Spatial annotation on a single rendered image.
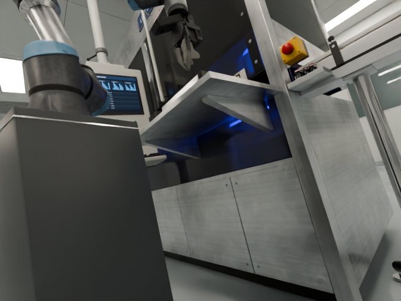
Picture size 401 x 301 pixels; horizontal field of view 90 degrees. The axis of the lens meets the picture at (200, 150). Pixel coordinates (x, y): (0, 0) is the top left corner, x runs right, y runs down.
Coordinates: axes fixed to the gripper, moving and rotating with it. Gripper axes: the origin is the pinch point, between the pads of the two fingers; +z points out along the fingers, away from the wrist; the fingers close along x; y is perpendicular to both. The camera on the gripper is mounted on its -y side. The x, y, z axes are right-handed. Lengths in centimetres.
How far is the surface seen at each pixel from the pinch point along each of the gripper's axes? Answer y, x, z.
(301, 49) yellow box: 38.3, -21.0, -0.7
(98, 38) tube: 7, 95, -85
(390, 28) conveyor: 49, -43, 5
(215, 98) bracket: 7.3, -2.0, 11.6
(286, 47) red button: 34.6, -17.8, -3.0
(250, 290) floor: 38, 35, 96
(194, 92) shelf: -1.1, -1.9, 10.5
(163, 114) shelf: -1.9, 16.2, 10.1
